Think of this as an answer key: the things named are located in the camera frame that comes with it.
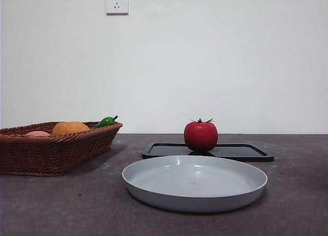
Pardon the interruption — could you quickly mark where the brown woven wicker basket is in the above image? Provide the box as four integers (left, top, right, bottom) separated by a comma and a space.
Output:
0, 121, 123, 177

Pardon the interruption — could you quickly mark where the white wall power socket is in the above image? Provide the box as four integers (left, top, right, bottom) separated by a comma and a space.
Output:
106, 0, 129, 16

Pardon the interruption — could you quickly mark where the pale grey round plate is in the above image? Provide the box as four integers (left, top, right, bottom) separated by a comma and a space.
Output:
121, 155, 268, 213

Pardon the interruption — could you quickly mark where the green chili pepper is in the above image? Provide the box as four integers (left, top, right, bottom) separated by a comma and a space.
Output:
90, 115, 118, 130

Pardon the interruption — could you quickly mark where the red tomato with green stem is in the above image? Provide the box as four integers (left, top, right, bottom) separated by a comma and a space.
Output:
183, 117, 219, 152

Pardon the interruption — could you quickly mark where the pale brown egg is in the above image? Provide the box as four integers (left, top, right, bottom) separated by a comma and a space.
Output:
25, 131, 51, 137

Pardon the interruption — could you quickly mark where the yellow-brown potato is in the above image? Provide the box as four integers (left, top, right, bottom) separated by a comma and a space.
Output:
51, 121, 91, 136

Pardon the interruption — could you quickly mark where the black rectangular tray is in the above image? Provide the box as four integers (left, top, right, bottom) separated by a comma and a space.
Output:
141, 142, 275, 162

